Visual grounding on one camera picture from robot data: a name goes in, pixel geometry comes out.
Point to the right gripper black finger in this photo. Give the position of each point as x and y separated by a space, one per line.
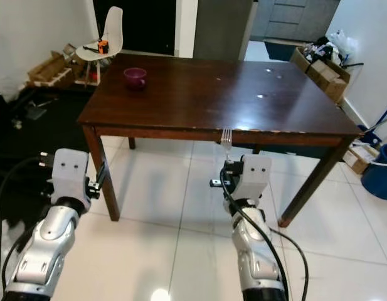
226 167
236 167

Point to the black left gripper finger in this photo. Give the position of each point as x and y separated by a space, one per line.
103 177

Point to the silver metal fork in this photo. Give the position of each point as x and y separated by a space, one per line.
226 143

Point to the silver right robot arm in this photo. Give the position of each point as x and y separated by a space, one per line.
256 251

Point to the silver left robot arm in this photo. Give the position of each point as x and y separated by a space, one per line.
46 251

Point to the brown wooden table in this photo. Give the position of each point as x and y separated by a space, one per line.
218 100

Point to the black floor mat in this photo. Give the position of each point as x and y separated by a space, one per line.
42 132

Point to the purple cup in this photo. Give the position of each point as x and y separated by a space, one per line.
135 78

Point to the small flat cardboard box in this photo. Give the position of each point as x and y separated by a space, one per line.
355 160

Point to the open empty cardboard box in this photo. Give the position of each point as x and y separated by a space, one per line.
51 69

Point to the dark blue doormat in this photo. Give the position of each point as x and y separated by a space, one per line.
281 50

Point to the cardboard box full of items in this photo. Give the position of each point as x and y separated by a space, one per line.
322 72

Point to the orange and black tool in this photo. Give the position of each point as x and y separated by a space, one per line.
103 46

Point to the blue bucket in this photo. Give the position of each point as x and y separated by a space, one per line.
380 175

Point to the white plastic chair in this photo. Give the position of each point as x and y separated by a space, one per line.
113 26

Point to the grey panelled door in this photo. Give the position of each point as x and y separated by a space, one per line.
296 19

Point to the white plastic bag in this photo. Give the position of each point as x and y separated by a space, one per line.
344 44

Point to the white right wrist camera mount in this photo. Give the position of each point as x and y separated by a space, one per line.
258 177

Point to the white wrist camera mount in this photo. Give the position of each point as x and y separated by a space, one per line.
258 177
69 175

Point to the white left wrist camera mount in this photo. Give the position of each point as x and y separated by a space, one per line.
69 175

